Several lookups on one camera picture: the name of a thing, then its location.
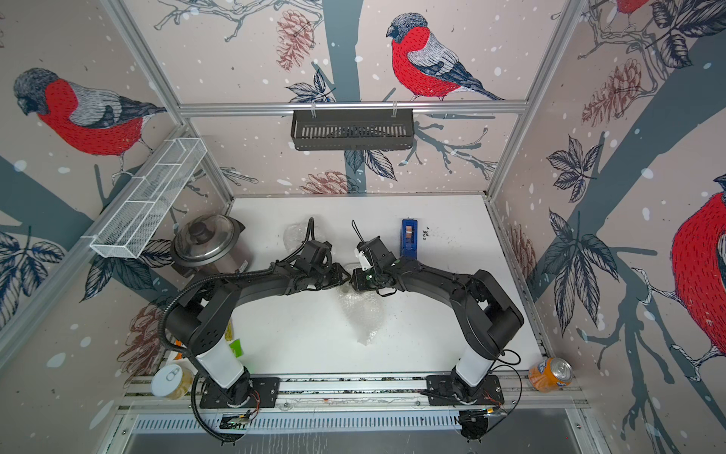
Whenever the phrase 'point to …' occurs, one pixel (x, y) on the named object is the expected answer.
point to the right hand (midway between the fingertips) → (353, 279)
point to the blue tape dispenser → (408, 241)
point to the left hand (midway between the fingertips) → (354, 273)
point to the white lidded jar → (174, 380)
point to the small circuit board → (233, 422)
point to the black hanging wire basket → (352, 129)
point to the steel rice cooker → (210, 245)
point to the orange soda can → (551, 375)
